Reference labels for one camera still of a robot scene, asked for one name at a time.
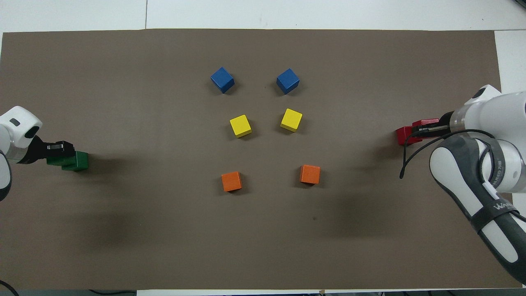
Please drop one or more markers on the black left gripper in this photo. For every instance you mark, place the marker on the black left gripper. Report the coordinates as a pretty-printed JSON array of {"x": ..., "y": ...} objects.
[{"x": 37, "y": 151}]

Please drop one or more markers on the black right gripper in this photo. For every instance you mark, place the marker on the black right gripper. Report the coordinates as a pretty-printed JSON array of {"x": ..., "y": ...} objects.
[{"x": 446, "y": 122}]

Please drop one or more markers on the red wooden cube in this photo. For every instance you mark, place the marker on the red wooden cube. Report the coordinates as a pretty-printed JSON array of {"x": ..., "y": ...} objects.
[
  {"x": 425, "y": 122},
  {"x": 402, "y": 135}
]

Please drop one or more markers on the green wooden cube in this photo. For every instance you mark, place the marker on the green wooden cube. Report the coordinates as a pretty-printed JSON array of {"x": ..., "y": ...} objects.
[
  {"x": 54, "y": 161},
  {"x": 81, "y": 161}
]

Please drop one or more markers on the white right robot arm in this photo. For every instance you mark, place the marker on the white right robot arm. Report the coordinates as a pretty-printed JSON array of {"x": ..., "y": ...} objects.
[{"x": 505, "y": 164}]

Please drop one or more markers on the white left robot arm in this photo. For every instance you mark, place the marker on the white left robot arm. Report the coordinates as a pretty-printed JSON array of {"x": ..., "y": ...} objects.
[{"x": 16, "y": 123}]

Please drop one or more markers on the orange wooden cube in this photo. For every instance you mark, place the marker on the orange wooden cube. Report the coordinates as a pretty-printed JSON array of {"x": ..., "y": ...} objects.
[
  {"x": 310, "y": 174},
  {"x": 231, "y": 181}
]

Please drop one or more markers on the brown table mat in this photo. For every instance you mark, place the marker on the brown table mat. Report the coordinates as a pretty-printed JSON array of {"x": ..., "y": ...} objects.
[{"x": 164, "y": 230}]

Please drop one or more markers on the yellow wooden cube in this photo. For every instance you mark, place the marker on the yellow wooden cube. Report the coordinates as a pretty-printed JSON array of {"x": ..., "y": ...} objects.
[
  {"x": 291, "y": 119},
  {"x": 240, "y": 125}
]

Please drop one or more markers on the blue wooden cube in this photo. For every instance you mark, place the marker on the blue wooden cube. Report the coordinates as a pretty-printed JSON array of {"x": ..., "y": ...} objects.
[
  {"x": 222, "y": 79},
  {"x": 287, "y": 81}
]

